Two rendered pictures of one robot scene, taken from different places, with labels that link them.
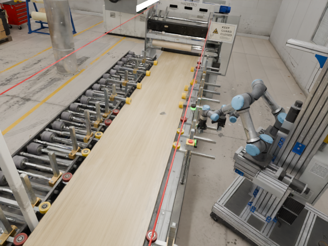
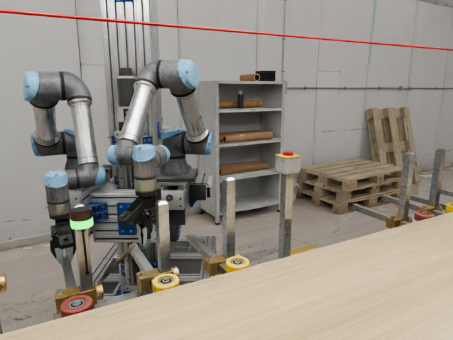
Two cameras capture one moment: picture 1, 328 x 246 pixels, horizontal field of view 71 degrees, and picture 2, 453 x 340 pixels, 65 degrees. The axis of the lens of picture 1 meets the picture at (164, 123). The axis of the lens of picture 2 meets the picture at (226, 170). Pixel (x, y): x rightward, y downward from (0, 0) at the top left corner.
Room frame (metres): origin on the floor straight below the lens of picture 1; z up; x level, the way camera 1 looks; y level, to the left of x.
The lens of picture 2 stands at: (2.52, 0.69, 1.47)
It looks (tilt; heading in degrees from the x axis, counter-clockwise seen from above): 13 degrees down; 233
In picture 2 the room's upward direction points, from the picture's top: straight up
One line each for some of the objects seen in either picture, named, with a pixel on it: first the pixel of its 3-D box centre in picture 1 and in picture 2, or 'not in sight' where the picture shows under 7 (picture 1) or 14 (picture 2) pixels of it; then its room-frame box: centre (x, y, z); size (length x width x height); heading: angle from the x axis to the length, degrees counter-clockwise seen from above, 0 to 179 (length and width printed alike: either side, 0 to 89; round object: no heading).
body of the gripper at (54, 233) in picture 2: (221, 121); (61, 227); (2.25, -0.67, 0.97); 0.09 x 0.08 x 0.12; 81
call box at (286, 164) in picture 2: (190, 145); (287, 164); (1.51, -0.24, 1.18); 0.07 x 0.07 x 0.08; 81
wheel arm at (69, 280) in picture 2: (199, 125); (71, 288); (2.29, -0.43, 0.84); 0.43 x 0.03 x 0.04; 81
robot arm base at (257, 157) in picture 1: (260, 152); (174, 163); (1.63, -0.92, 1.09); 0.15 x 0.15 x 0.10
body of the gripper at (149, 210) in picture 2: (202, 123); (148, 206); (2.02, -0.41, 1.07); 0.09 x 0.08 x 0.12; 11
